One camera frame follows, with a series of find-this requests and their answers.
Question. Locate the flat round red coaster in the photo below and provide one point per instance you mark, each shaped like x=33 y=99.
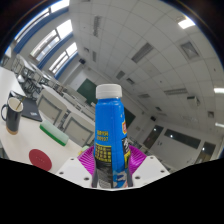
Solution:
x=40 y=160

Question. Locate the group of ceiling lights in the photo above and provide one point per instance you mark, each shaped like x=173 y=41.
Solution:
x=142 y=52

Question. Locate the blue curtain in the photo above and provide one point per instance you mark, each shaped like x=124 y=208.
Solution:
x=66 y=65
x=40 y=28
x=56 y=50

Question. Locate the black wall speaker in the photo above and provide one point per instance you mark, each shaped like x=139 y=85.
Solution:
x=153 y=118
x=82 y=61

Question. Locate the dark blue mug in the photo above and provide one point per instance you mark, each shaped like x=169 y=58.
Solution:
x=12 y=120

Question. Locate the black laptop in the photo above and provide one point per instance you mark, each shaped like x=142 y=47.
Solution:
x=30 y=110

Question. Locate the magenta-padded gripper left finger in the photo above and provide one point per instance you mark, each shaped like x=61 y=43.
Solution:
x=75 y=171

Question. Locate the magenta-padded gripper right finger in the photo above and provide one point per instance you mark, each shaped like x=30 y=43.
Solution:
x=150 y=171

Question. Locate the wooden stir stick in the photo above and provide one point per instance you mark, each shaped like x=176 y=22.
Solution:
x=19 y=104

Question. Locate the brown classroom door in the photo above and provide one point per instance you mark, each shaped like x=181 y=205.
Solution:
x=153 y=136

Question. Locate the blue drink bottle white cap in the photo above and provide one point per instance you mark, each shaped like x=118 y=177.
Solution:
x=110 y=133

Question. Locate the classroom window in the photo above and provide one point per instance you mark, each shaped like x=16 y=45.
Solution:
x=58 y=6
x=65 y=56
x=55 y=38

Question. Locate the ceiling projector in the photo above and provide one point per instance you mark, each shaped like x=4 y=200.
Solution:
x=193 y=101

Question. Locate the green chalkboard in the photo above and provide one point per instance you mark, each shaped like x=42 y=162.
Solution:
x=87 y=90

